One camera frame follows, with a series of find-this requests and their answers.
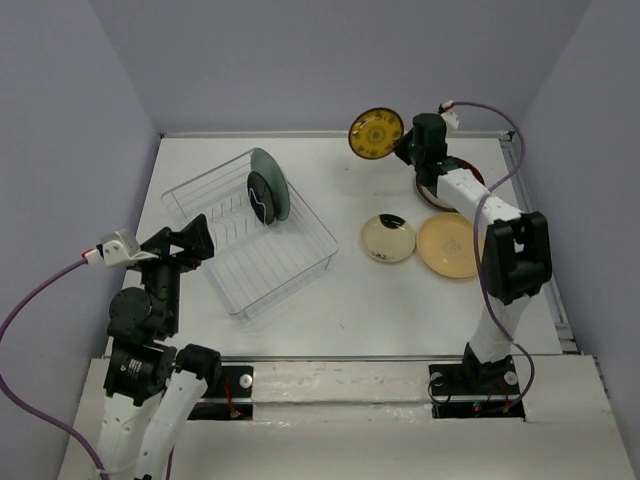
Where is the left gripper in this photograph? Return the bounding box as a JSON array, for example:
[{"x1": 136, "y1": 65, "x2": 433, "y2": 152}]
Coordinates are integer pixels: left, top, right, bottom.
[{"x1": 135, "y1": 211, "x2": 216, "y2": 331}]

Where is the yellow patterned plate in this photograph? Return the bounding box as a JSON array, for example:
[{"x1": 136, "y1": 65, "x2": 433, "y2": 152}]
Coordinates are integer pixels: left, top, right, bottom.
[{"x1": 347, "y1": 107, "x2": 404, "y2": 160}]

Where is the beige bear plate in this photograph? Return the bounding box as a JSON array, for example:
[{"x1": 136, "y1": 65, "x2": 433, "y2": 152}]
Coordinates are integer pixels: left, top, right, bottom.
[{"x1": 416, "y1": 212, "x2": 478, "y2": 279}]

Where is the black glossy plate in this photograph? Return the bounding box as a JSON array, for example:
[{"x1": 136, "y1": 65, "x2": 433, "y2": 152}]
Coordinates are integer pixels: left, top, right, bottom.
[{"x1": 247, "y1": 171, "x2": 277, "y2": 226}]

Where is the cream and black plate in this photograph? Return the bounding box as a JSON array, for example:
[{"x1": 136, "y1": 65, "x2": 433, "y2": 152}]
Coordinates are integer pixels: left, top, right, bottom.
[{"x1": 360, "y1": 214, "x2": 416, "y2": 263}]

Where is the teal floral plate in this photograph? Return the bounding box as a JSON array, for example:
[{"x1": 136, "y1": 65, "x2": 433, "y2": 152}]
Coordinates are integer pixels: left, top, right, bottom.
[{"x1": 251, "y1": 147, "x2": 291, "y2": 221}]

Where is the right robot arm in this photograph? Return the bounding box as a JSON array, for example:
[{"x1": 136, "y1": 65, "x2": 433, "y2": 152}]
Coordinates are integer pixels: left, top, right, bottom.
[{"x1": 394, "y1": 112, "x2": 552, "y2": 404}]

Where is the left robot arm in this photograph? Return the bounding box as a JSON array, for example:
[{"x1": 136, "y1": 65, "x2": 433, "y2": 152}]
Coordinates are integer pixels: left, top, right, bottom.
[{"x1": 86, "y1": 214, "x2": 222, "y2": 479}]

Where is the red rimmed plate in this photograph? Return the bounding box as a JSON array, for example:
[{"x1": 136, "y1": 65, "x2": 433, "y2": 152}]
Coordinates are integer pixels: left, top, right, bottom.
[{"x1": 415, "y1": 157, "x2": 486, "y2": 212}]

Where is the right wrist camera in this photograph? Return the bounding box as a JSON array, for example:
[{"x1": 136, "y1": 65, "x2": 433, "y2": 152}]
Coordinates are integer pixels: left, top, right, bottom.
[{"x1": 438, "y1": 100, "x2": 460, "y2": 131}]

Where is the white wire dish rack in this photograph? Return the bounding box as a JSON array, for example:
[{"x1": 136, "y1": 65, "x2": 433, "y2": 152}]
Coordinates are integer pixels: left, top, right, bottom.
[{"x1": 161, "y1": 148, "x2": 338, "y2": 320}]

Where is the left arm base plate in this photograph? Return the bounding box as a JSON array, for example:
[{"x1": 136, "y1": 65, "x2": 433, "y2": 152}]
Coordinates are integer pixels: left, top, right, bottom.
[{"x1": 188, "y1": 364, "x2": 254, "y2": 421}]

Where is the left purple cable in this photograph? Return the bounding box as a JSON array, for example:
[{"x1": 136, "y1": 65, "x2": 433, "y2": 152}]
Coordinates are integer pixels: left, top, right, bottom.
[{"x1": 0, "y1": 258, "x2": 111, "y2": 476}]

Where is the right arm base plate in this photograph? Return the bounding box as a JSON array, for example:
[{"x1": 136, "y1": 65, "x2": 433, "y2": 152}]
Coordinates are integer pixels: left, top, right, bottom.
[{"x1": 427, "y1": 363, "x2": 526, "y2": 420}]

